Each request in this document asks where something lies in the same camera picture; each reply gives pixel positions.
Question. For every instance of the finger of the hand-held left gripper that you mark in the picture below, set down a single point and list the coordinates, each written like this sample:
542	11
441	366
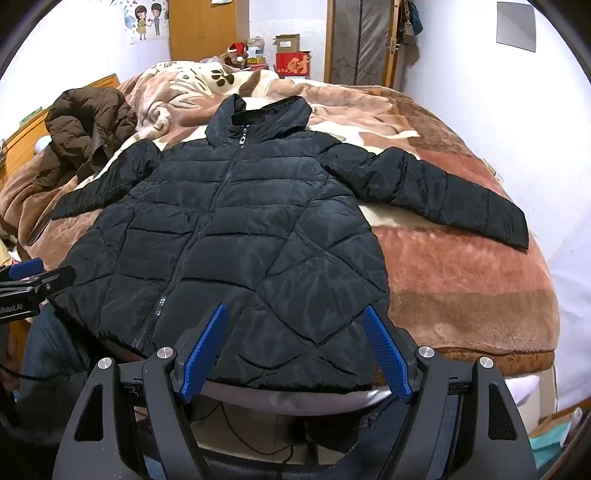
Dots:
55	278
27	268

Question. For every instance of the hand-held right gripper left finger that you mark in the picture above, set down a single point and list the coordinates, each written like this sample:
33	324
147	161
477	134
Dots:
205	355

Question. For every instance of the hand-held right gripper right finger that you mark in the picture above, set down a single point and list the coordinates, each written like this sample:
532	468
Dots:
388	355

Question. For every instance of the black puffer jacket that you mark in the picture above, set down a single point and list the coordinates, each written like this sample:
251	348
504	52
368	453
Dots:
258	221

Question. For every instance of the person's left leg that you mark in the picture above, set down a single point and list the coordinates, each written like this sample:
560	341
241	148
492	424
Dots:
51	350

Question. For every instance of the brown printed plush blanket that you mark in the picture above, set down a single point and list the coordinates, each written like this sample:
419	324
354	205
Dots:
461	277

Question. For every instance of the wooden headboard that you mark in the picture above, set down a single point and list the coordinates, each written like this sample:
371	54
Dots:
23	134

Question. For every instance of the brown puffer jacket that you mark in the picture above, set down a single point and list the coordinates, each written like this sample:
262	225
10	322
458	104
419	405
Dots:
78	124

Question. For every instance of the teal packet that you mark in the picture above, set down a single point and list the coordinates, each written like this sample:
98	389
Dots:
551	438

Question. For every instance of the plush toy with santa hat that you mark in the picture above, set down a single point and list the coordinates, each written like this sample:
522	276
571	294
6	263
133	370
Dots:
235	55

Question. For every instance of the wooden wardrobe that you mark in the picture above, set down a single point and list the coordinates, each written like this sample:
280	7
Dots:
203	27

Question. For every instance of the red box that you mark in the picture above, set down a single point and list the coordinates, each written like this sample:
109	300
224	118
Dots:
293	65

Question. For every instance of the grey fabric wooden-framed closet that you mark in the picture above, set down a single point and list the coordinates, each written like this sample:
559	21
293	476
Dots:
355	41

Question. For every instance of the open cardboard box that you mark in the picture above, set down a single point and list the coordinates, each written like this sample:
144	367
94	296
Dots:
286	45

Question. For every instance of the hanging bags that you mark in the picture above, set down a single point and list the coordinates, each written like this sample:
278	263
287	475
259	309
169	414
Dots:
410	21

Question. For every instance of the grey paper sheet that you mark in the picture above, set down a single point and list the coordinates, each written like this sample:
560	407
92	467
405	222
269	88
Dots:
517	23

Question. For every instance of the cartoon wall poster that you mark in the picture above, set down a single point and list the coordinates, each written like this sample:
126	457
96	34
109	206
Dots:
145	21

